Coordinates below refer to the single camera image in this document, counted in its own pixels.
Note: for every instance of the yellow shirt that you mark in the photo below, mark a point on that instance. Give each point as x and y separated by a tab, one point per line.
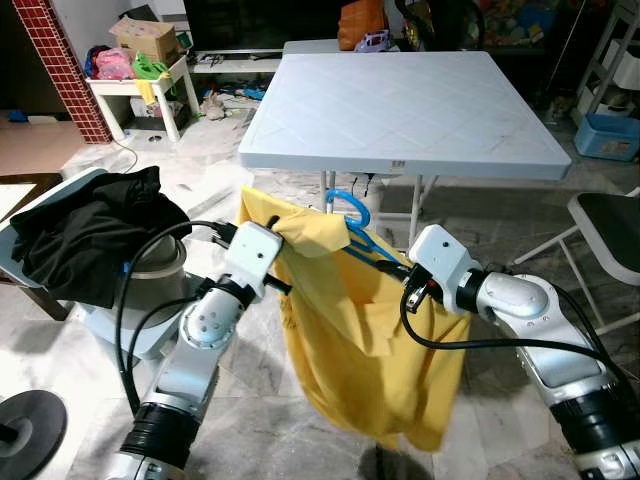
350	340

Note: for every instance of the black shirt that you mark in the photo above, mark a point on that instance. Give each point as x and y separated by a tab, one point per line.
90	235

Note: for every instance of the white folding table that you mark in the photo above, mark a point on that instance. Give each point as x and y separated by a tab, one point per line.
400	110

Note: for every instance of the grey plush toy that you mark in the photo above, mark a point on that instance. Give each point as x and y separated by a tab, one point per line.
215	105

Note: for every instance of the black seat folding chair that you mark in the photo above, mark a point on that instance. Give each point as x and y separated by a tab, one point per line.
610	225

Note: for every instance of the white television stand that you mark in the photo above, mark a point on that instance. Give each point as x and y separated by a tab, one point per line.
230	62

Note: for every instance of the small yellow cloth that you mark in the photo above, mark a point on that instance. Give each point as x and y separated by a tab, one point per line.
147	92

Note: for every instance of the pale grey small table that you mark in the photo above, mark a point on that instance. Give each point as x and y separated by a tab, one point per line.
310	47

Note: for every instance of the blue plastic basket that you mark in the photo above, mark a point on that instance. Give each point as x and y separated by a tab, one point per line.
605	138

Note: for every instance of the small white table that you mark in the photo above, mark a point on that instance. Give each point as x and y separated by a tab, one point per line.
120	88

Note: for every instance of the purple toy car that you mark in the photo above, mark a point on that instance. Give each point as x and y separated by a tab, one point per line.
372	42

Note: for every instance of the black television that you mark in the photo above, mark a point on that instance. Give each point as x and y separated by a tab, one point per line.
260	25

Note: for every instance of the pink bag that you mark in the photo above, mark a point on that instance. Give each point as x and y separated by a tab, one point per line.
113	65

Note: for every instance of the orange bag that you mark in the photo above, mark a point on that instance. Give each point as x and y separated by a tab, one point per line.
360	25

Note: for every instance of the cardboard box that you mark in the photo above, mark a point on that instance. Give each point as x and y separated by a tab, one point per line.
145	42

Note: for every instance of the black standing fan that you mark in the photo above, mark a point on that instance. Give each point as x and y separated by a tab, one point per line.
35	430

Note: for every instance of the white metal shelf rack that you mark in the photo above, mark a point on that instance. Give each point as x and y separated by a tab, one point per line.
610	60

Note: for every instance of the red brick pillar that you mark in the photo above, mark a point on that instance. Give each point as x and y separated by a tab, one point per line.
60	70

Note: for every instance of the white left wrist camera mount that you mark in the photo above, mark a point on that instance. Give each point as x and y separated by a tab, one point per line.
250	255

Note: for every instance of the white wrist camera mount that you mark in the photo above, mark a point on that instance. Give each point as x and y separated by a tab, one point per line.
250	255
445	260

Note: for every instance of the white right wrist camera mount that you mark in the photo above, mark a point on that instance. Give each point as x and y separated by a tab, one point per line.
445	260

